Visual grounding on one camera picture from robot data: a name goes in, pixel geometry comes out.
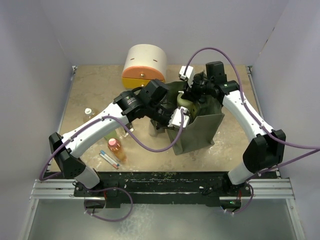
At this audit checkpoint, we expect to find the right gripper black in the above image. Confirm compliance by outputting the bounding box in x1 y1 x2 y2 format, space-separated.
182 74 215 102

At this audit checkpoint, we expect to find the green pump lotion bottle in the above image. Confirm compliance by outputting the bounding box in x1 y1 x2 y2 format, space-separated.
176 91 194 113

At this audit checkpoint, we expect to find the green canvas bag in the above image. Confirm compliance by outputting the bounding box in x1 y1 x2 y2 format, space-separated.
164 81 225 155

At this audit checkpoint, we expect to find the clear square bottle front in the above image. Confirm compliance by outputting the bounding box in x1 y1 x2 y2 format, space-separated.
189 104 199 120

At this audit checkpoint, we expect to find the clear square bottle black label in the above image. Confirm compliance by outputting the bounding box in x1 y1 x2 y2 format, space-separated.
118 122 135 139

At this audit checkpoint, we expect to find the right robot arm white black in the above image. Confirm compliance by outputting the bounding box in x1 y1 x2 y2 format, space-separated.
178 61 286 196

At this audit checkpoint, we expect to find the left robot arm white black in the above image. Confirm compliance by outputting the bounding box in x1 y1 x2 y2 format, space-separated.
49 79 173 196

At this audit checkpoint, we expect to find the clear conical tube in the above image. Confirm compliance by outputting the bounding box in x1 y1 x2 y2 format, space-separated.
148 120 158 137

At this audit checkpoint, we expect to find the round-top mini drawer cabinet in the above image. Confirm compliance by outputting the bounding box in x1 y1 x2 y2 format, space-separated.
121 44 167 89

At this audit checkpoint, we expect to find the green bottle white flip cap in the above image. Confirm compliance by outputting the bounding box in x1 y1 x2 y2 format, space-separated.
104 130 120 141

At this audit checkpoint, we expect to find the orange bottle pink cap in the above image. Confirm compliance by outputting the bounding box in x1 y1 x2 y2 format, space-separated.
107 138 127 163

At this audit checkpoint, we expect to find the blue capped pen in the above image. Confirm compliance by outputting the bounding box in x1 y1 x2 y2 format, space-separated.
100 150 120 167

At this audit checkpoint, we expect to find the red tipped pen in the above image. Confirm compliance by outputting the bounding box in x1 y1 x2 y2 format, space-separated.
99 153 119 170

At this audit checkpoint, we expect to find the amber bottle white cap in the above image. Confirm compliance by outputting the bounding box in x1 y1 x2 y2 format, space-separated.
82 107 99 123

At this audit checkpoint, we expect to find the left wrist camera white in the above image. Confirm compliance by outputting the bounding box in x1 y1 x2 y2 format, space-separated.
167 106 190 129

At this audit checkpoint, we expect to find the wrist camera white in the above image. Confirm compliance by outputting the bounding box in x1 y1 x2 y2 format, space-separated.
178 65 195 88
167 106 190 129

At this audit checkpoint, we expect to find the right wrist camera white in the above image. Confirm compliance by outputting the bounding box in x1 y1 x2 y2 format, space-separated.
178 65 195 88

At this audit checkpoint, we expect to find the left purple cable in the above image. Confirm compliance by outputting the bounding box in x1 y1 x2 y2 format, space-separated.
39 107 186 181

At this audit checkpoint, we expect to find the purple cable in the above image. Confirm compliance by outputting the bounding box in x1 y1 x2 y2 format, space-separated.
184 46 320 181
39 107 186 181

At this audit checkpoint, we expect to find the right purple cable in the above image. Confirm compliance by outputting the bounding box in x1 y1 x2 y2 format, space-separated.
184 46 320 181

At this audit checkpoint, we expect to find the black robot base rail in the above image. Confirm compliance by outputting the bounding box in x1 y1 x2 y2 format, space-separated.
43 170 281 209

